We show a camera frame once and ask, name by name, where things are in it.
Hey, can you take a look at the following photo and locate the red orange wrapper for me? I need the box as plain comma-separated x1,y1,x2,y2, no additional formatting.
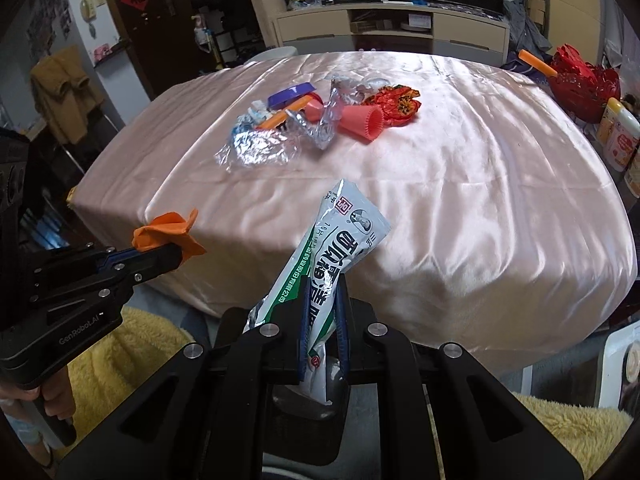
362,84,421,127

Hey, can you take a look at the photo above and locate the orange paper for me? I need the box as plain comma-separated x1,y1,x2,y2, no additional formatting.
131,208,206,263

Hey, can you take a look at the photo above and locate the red gift basket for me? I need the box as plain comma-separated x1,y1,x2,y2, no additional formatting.
548,44,620,124

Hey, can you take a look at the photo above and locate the blue plastic bowl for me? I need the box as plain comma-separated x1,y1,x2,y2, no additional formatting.
267,82,316,110

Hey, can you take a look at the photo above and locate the orange stick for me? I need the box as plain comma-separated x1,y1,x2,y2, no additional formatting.
518,49,558,78

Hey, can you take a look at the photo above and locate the yellow fluffy blanket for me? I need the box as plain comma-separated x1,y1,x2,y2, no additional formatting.
68,307,193,440

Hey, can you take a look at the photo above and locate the yellow lid jar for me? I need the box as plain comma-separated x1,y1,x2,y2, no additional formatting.
596,98,639,172

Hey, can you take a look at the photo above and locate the person's left hand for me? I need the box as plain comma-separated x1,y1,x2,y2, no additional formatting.
1,366,76,422

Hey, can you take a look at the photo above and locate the brown jacket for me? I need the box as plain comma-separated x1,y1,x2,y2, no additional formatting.
29,44,104,144

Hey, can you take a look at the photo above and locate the pink ribbed cup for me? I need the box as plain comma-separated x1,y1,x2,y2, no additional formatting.
338,105,384,142

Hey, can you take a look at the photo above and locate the dark wooden door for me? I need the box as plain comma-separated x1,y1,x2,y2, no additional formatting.
106,0,205,99

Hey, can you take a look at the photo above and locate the orange tube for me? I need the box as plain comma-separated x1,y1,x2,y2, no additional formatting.
258,94,314,130

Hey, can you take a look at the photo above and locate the white green snack packet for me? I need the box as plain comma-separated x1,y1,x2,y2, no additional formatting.
244,180,390,405

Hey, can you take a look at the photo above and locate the clear plastic wrapper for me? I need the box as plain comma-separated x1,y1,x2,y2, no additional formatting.
214,93,346,172

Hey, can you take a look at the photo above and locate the pink satin tablecloth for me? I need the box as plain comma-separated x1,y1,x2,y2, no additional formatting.
70,52,638,373

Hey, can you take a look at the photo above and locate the beige tv cabinet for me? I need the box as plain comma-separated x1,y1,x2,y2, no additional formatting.
271,0,510,66

